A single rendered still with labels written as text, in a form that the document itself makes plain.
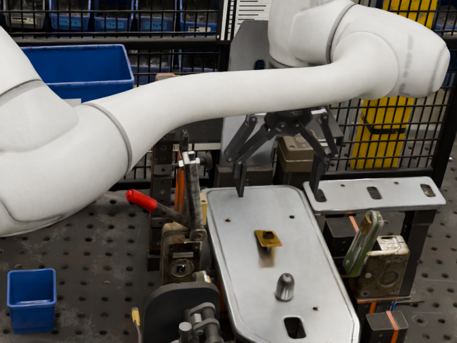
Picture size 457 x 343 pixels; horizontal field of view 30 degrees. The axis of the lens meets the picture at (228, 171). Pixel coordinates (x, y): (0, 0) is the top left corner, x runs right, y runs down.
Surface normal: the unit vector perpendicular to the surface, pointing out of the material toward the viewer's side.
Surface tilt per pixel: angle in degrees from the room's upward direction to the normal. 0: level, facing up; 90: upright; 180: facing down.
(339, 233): 0
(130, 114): 35
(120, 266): 0
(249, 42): 90
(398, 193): 0
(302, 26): 85
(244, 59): 90
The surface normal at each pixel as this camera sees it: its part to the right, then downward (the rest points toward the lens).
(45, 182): 0.63, 0.05
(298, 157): 0.19, 0.56
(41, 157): 0.44, -0.51
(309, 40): -0.52, 0.49
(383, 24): 0.04, -0.73
